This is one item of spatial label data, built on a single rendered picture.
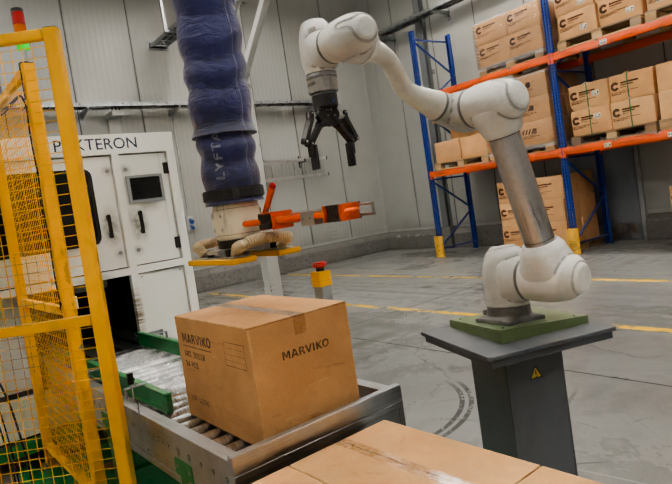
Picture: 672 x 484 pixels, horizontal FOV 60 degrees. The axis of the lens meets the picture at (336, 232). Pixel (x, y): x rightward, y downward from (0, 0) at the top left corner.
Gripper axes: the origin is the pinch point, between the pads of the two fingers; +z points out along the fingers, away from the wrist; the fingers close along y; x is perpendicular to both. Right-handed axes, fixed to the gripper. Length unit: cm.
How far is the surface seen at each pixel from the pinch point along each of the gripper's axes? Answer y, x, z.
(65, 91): 44, -97, -45
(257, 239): 6.4, -39.2, 19.8
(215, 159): 10, -54, -10
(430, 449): -9, 13, 87
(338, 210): 3.6, 3.0, 13.6
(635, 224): -837, -298, 119
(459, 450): -13, 21, 87
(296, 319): 3, -28, 48
